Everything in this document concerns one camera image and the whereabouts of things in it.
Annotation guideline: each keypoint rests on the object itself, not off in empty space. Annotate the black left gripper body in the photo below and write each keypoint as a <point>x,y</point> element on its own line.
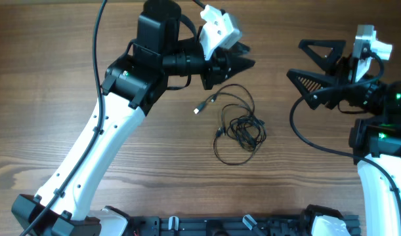
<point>212,68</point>

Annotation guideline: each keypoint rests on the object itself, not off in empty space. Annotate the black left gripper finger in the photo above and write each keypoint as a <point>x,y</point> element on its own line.
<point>237,65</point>
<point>239,49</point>

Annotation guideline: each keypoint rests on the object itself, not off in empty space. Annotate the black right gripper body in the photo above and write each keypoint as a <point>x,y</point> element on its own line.
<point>363,96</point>

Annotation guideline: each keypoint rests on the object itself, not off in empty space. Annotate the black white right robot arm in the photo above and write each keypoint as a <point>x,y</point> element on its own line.
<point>375,141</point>

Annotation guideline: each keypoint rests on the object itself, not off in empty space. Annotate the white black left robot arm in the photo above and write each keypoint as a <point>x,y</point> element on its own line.
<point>167,44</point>

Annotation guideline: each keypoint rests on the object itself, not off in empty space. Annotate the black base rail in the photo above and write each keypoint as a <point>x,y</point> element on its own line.
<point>272,225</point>

